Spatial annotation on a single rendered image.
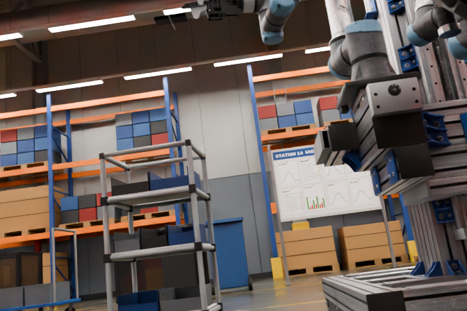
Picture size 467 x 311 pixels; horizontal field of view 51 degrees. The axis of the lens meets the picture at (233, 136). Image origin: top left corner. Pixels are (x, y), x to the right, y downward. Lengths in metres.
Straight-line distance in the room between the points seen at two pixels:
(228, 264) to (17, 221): 6.19
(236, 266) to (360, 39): 5.39
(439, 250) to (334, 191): 5.38
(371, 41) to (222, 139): 10.42
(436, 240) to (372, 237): 8.80
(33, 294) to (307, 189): 3.71
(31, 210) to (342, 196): 7.10
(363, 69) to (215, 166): 10.32
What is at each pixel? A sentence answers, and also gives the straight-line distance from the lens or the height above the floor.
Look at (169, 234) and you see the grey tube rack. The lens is 2.56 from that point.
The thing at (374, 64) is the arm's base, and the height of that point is 0.88.
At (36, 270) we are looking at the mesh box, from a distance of 9.22.
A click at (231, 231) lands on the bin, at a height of 0.79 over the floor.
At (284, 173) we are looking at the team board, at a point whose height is 1.52.
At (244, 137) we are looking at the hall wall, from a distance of 11.88.
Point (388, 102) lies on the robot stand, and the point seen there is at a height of 0.71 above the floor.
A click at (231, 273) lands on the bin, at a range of 6.73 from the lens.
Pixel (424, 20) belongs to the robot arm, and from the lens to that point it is 1.47.
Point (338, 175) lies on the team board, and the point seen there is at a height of 1.38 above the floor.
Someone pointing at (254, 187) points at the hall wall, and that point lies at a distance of 11.61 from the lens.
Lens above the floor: 0.33
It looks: 15 degrees up
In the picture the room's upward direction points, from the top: 7 degrees counter-clockwise
